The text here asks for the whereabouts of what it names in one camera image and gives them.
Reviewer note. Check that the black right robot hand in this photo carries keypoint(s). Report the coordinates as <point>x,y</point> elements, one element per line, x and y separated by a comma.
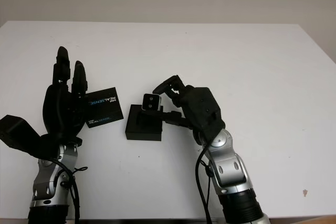
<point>173,87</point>

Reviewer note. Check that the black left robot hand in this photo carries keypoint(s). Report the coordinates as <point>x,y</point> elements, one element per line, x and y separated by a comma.
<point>60,111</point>

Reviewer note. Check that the small silver RealSense camera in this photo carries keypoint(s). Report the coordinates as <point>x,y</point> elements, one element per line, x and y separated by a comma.
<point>151,102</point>

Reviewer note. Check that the black RealSense box lid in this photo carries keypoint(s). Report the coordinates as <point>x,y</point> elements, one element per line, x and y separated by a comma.
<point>105,108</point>

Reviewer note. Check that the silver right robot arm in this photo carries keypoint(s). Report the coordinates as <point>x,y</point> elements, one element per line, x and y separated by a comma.
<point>231,171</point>

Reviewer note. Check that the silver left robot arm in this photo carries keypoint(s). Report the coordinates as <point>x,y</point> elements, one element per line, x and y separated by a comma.
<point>44,182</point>

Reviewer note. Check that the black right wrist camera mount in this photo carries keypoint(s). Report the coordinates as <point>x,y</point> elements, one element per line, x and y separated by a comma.
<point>204,111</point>

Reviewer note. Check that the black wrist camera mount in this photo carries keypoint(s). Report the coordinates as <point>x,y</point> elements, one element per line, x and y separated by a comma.
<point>204,111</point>
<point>21,134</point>

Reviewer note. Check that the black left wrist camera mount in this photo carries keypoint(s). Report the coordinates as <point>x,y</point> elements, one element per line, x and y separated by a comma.
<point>21,134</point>

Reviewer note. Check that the black box base with camera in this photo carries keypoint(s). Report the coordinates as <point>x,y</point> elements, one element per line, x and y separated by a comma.
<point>143,133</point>

